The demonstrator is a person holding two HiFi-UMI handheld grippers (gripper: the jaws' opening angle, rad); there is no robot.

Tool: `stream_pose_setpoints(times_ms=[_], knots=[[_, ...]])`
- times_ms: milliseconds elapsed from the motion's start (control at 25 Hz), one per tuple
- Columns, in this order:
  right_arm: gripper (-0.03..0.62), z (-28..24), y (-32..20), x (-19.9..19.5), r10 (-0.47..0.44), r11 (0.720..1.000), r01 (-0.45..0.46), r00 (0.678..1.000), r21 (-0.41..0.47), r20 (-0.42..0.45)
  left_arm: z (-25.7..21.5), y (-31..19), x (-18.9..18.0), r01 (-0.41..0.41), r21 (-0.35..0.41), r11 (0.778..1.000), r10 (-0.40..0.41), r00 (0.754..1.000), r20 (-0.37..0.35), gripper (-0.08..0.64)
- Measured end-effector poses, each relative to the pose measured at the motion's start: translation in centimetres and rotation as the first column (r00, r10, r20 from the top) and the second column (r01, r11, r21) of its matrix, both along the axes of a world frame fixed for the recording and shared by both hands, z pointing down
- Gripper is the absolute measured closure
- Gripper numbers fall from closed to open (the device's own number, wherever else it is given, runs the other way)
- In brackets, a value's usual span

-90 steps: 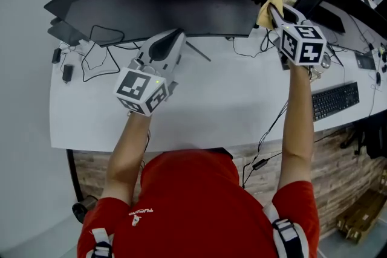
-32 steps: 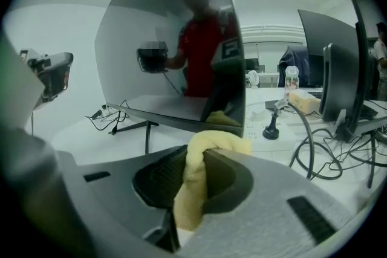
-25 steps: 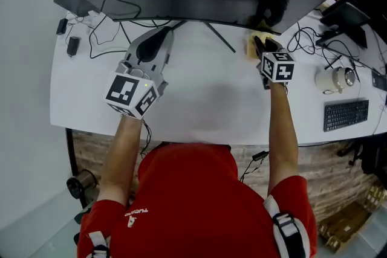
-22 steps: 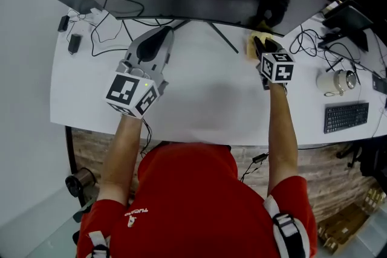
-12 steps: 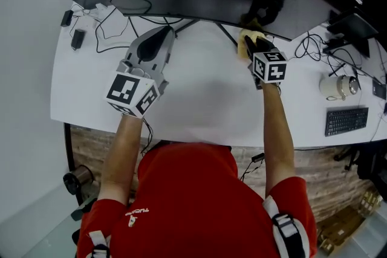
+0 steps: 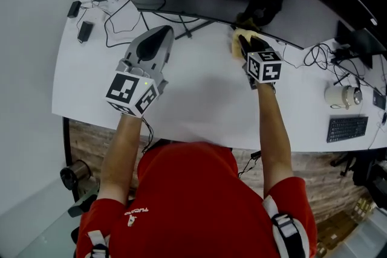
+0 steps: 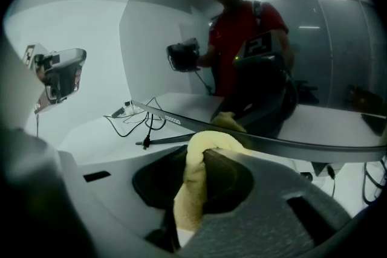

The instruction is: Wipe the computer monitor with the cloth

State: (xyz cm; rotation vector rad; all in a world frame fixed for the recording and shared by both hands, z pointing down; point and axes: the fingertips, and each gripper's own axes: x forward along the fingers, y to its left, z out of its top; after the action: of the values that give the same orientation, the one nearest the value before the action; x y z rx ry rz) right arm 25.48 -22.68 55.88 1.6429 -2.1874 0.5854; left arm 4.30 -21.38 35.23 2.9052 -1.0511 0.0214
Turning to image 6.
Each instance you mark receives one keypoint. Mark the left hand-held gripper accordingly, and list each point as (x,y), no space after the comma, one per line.
(127,90)

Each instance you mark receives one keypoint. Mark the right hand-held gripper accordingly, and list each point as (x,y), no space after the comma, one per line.
(266,68)

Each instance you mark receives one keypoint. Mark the yellow cloth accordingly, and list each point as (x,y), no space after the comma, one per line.
(236,45)

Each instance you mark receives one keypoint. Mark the person's left forearm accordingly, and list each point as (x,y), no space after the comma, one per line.
(121,160)

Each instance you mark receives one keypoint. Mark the person's right forearm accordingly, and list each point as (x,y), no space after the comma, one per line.
(273,136)

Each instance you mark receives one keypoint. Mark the long black power brick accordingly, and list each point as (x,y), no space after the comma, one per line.
(85,32)

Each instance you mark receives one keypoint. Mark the small black power adapter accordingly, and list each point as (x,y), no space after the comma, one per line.
(73,9)

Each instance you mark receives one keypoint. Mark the white mug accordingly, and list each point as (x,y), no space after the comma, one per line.
(337,96)

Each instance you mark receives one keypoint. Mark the black keyboard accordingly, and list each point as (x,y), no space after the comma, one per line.
(347,129)

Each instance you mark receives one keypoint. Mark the small black device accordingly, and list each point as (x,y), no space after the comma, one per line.
(378,99)

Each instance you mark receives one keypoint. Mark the black mouse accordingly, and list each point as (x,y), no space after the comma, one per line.
(384,118)

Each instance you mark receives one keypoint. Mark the person's red shirt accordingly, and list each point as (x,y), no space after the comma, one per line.
(193,205)

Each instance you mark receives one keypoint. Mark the black office chair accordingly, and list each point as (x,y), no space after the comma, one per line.
(81,205)
(362,172)

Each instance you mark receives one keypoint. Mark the stack of cardboard boxes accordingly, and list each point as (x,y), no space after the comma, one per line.
(341,229)

